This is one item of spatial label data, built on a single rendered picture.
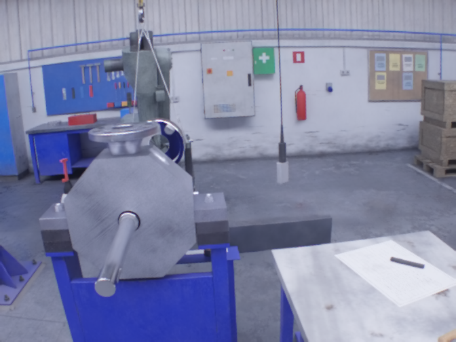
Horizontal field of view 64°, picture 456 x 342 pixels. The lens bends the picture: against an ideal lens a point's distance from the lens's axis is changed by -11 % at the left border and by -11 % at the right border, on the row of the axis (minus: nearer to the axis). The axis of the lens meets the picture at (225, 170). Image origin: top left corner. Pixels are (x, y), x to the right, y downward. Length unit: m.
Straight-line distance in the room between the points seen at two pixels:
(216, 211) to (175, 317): 0.51
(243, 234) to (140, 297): 0.60
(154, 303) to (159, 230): 0.34
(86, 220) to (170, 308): 0.50
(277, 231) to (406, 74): 5.86
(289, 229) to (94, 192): 0.96
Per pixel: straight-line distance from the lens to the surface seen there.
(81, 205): 1.52
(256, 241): 1.97
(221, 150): 6.79
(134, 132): 1.39
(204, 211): 1.48
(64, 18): 7.14
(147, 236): 1.52
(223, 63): 6.32
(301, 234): 2.00
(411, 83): 7.57
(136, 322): 1.76
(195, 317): 1.72
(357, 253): 1.67
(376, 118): 7.33
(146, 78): 3.33
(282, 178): 2.42
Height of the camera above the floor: 1.63
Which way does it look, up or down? 15 degrees down
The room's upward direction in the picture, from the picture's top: 3 degrees counter-clockwise
